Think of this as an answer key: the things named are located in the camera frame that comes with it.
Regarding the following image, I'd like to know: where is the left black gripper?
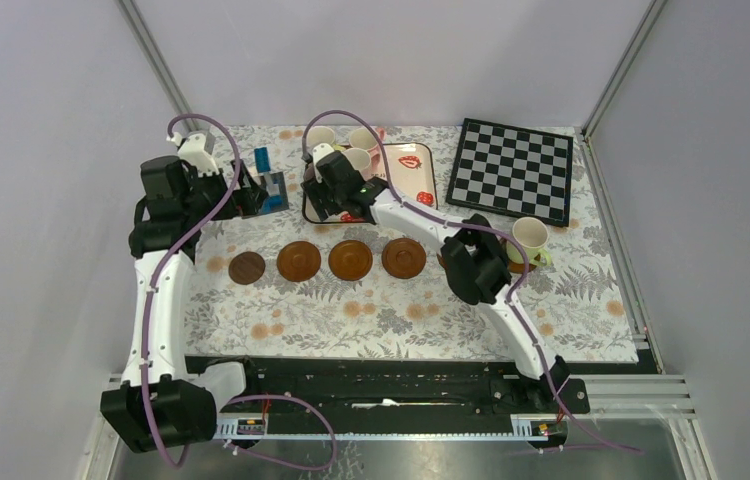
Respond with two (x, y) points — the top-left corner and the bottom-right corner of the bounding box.
(181, 158), (266, 222)

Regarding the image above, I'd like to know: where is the pink mug front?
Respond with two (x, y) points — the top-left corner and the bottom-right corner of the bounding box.
(342, 147), (373, 181)

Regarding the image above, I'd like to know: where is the pink mug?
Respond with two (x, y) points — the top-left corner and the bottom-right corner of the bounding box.
(342, 147), (373, 181)
(349, 127), (385, 151)

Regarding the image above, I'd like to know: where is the yellow mug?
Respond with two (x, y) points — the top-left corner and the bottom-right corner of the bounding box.
(305, 125), (344, 153)

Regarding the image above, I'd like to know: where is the strawberry print serving tray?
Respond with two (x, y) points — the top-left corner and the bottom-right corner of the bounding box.
(302, 142), (438, 224)

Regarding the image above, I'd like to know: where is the dark walnut coaster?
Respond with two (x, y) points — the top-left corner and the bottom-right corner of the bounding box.
(228, 251), (266, 285)

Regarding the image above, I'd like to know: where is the black white chessboard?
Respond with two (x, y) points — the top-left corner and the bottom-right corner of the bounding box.
(445, 118), (574, 227)

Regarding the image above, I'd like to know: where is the green mug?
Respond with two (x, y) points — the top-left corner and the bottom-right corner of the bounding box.
(511, 217), (552, 267)

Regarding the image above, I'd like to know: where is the grey purple mug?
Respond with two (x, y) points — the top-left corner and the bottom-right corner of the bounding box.
(302, 164), (315, 182)

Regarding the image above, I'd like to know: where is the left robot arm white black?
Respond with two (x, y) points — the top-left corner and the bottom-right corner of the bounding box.
(100, 155), (267, 453)

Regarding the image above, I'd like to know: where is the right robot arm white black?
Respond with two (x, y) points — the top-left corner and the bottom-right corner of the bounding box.
(302, 145), (570, 412)

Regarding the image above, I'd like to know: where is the pink mug back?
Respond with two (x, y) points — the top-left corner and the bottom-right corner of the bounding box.
(349, 127), (385, 151)

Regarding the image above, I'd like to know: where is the toy block stack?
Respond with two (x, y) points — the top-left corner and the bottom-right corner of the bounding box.
(253, 147), (289, 215)

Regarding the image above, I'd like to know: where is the floral tablecloth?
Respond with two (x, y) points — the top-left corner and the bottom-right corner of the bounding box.
(184, 126), (638, 364)

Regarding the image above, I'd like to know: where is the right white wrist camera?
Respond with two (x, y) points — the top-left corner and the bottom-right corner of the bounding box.
(311, 143), (336, 181)

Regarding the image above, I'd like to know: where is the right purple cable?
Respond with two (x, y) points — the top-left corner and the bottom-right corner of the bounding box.
(301, 109), (643, 454)

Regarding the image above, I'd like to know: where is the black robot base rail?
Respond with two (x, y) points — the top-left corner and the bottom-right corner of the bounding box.
(223, 356), (559, 436)

